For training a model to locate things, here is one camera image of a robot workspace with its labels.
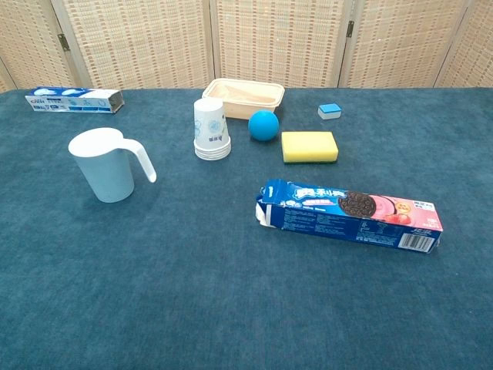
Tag pink and blue cookie box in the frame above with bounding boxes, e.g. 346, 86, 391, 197
254, 178, 444, 254

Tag beige rectangular tray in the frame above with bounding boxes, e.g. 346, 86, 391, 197
201, 77, 286, 121

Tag blue white toothpaste box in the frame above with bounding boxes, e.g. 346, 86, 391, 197
25, 86, 125, 115

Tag blue ball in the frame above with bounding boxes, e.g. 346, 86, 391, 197
247, 109, 280, 143

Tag white paper cup stack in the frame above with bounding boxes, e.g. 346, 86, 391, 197
193, 97, 232, 161

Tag yellow sponge green base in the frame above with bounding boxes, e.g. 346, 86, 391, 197
280, 130, 340, 164

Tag small blue white eraser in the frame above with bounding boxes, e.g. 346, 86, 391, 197
317, 102, 343, 120

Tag dark teal tablecloth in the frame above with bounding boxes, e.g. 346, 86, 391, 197
0, 87, 493, 370

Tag white measuring scoop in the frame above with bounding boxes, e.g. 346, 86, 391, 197
68, 127, 158, 204

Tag woven bamboo screen panel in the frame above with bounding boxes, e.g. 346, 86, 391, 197
434, 0, 493, 89
52, 0, 216, 90
210, 0, 354, 89
0, 0, 84, 93
338, 0, 477, 89

